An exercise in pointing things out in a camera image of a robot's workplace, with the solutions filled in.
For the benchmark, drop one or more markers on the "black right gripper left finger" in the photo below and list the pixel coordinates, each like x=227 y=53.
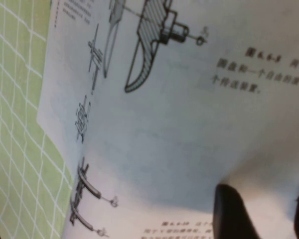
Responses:
x=229 y=214

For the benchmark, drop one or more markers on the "technical book with diagrams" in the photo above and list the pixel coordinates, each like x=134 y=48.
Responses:
x=164 y=124

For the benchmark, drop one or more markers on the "green white checked tablecloth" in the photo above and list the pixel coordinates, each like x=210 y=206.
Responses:
x=17 y=124

